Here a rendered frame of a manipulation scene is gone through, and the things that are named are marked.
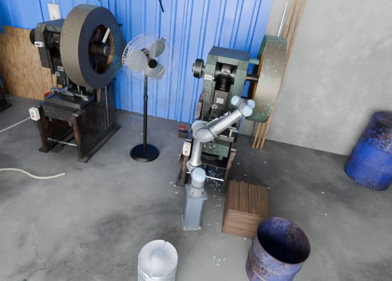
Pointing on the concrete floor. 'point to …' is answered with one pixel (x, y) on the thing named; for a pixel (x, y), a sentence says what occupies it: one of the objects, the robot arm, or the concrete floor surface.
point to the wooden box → (244, 209)
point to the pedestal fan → (134, 58)
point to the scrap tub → (277, 250)
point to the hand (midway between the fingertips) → (226, 116)
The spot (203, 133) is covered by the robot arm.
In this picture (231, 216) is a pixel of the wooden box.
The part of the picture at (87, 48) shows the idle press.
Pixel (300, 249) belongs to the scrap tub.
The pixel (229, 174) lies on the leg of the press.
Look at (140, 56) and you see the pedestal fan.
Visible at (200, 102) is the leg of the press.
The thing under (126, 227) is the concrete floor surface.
